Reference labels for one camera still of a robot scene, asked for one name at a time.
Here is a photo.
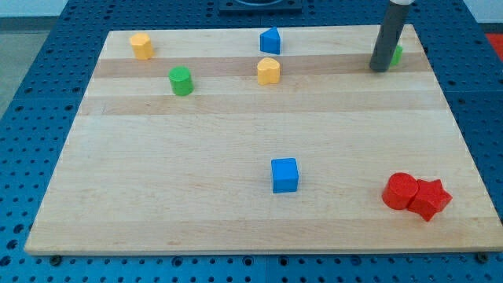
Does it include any green star block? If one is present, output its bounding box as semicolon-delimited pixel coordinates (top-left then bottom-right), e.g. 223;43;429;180
390;45;403;66

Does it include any wooden board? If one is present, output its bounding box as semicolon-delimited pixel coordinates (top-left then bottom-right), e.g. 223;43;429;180
24;25;502;255

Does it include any red star block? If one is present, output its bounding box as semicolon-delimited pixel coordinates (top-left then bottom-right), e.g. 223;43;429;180
407;179;453;222

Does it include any blue cube block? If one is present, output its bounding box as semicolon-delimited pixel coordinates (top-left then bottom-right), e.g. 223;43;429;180
271;158;299;193

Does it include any yellow heart block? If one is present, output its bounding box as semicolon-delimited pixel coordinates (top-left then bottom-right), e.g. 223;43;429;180
256;57;281;85

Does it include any green cylinder block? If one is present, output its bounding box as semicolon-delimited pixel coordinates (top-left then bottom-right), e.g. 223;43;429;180
168;66;194;96

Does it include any blue triangle block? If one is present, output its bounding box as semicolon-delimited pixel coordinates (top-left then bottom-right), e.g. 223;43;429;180
259;27;281;55

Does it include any yellow hexagon block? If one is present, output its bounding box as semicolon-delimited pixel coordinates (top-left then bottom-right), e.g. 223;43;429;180
130;32;154;60

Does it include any red cylinder block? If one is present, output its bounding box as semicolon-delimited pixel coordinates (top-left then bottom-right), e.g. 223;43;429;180
382;172;418;210

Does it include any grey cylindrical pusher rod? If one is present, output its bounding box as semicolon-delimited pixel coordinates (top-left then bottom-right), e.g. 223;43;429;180
369;0;414;72

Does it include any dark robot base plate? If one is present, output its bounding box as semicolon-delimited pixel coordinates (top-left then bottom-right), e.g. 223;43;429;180
215;0;303;15

